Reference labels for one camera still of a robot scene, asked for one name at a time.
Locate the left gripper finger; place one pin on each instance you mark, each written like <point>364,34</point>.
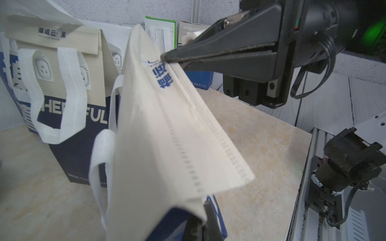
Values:
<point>196,230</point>

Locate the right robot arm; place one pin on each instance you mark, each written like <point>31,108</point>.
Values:
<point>266,50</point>

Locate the green white bag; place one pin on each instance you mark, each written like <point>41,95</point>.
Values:
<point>162,32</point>

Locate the right aluminium frame post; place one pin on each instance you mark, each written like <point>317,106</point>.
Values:
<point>195,13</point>

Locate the navy beige bag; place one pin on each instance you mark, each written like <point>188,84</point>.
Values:
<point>61,76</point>

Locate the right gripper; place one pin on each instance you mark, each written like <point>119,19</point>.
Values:
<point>324,29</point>

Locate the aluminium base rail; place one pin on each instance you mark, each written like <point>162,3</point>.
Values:
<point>304,192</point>

